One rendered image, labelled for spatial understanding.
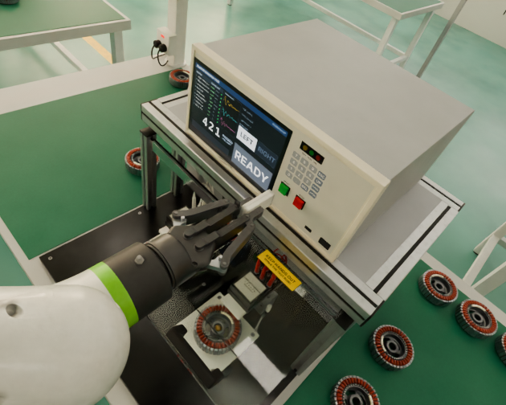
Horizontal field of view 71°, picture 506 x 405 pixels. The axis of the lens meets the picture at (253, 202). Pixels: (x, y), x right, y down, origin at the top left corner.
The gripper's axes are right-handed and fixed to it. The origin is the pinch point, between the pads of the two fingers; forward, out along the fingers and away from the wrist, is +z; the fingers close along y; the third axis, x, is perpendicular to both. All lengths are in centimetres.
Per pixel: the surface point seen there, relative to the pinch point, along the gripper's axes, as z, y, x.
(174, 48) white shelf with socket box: 61, -104, -34
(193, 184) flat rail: 3.8, -20.3, -14.9
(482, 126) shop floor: 359, 2, -119
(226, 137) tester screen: 7.3, -16.1, 0.6
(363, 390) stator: 12, 37, -40
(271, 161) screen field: 7.3, -4.3, 3.4
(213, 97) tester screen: 7.3, -21.4, 6.4
